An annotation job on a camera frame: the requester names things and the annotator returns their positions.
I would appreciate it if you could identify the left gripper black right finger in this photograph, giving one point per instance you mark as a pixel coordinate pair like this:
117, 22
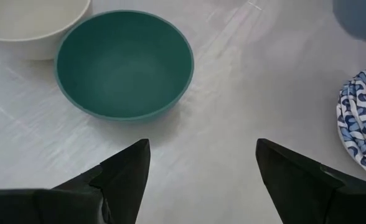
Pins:
295, 189

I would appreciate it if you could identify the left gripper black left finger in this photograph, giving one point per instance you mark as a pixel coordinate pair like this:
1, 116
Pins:
108, 193

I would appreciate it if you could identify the large white bowl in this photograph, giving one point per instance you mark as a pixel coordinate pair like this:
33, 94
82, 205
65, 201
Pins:
30, 18

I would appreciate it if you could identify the blue white patterned bowl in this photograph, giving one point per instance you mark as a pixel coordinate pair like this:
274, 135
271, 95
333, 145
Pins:
354, 124

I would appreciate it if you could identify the teal green bowl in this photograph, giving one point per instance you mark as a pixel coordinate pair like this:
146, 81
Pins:
124, 62

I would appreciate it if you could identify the blue grey bowl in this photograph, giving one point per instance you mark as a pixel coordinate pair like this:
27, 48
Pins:
360, 18

